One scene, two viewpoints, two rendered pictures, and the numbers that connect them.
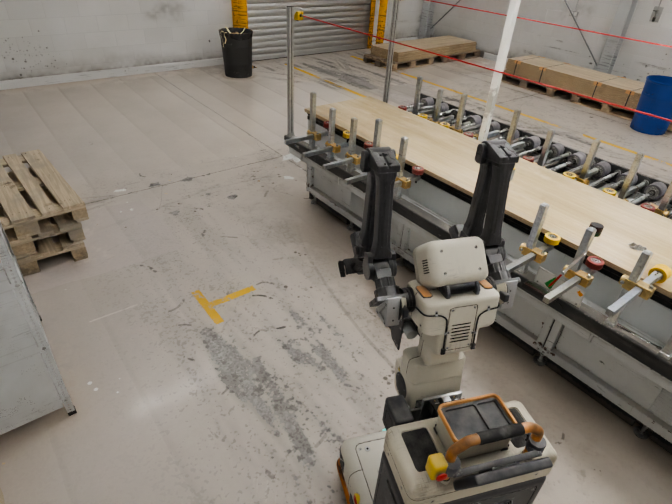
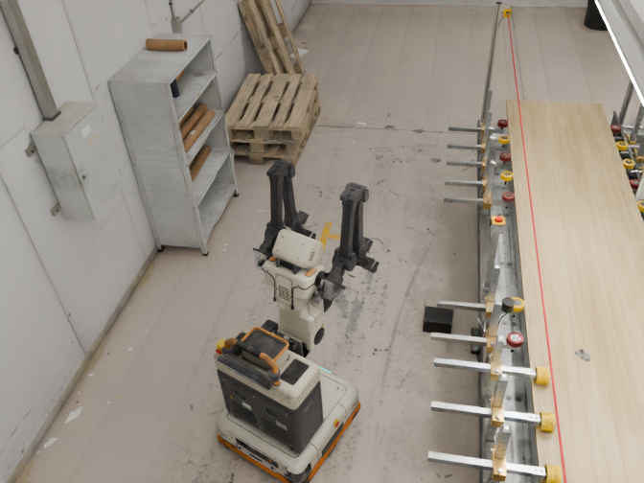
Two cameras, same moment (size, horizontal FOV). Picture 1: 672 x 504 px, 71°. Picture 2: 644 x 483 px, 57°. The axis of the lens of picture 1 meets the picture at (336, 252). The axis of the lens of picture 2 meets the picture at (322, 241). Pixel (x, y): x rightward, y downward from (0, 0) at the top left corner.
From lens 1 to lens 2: 2.51 m
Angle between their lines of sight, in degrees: 42
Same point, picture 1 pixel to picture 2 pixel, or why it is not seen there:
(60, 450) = (185, 269)
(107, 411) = (218, 264)
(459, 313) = (281, 279)
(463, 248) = (295, 241)
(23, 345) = (184, 201)
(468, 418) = (262, 341)
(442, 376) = (295, 325)
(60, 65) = not seen: outside the picture
